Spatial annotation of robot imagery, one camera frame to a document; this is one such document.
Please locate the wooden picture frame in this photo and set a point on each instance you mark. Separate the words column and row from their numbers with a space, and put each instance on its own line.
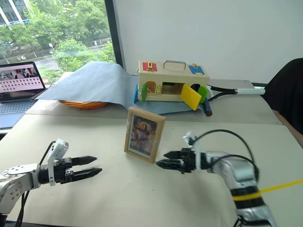
column 144, row 134

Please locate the person in black clothing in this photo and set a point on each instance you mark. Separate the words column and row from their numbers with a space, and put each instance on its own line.
column 288, row 94

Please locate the open laptop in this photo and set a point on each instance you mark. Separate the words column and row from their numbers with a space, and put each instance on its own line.
column 16, row 80

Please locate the yellow box door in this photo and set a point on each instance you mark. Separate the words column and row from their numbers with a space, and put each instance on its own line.
column 191, row 97

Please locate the light blue cloth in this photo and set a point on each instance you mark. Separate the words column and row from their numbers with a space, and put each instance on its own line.
column 94, row 80

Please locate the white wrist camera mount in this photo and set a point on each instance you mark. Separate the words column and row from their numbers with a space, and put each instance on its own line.
column 197, row 151
column 58, row 147

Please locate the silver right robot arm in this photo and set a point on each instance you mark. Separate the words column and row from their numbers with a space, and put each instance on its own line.
column 239, row 168

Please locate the dark patterned tube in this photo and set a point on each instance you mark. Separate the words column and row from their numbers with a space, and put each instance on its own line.
column 208, row 107

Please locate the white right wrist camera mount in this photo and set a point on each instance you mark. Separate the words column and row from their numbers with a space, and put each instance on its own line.
column 197, row 151

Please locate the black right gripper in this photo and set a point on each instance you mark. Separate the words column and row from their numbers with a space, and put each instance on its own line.
column 188, row 163

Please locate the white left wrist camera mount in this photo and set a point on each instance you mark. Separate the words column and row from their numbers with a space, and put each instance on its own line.
column 58, row 147

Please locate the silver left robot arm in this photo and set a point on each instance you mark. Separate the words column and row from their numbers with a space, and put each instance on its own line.
column 19, row 182

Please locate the brown stick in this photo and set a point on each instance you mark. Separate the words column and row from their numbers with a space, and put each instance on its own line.
column 39, row 94

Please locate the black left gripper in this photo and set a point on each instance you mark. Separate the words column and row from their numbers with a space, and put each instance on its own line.
column 62, row 173

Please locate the wooden lock box toy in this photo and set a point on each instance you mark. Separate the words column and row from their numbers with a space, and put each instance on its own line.
column 170, row 76

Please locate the orange woven basket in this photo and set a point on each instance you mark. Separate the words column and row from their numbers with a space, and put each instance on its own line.
column 80, row 104

